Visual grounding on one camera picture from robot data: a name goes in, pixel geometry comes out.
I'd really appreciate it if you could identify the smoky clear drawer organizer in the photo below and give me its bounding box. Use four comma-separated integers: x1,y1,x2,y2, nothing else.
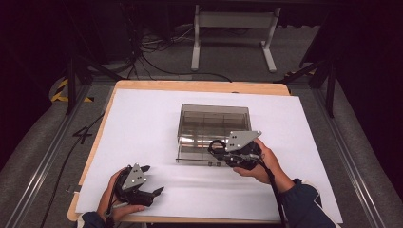
176,104,253,166

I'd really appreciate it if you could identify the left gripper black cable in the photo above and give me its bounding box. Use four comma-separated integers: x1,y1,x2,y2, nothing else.
106,170,127,228

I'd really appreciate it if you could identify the person's left hand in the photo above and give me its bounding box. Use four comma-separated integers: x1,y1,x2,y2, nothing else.
96,167,147,222

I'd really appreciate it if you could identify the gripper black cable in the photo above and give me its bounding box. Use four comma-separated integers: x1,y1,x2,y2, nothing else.
106,170,127,228
240,153,288,228

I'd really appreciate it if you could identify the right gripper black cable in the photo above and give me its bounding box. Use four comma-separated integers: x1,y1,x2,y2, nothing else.
240,153,288,228

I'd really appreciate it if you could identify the long black floor cable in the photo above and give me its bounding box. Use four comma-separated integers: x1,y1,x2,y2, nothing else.
39,111,106,228

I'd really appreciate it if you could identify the person's right hand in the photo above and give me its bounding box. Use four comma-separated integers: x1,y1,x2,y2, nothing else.
232,138,297,194

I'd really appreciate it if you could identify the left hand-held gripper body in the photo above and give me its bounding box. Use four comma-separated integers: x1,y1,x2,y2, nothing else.
114,162,156,207

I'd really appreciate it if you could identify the white paper sheet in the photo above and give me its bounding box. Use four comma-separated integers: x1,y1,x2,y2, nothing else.
75,88,344,224

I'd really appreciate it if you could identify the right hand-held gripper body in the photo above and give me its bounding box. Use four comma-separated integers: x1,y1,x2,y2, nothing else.
221,129,263,171

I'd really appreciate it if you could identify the black metal stand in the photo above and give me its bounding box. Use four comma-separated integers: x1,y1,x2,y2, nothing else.
64,54,124,116
273,56,337,119

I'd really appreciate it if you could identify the aluminium floor rail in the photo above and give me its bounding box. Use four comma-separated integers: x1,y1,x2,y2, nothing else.
4,85,93,228
311,87,387,228

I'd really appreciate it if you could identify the white metal desk frame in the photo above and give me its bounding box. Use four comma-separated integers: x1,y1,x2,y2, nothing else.
190,4,282,73

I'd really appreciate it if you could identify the bundle of floor cables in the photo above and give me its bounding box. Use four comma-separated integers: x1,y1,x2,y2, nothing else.
125,24,233,84

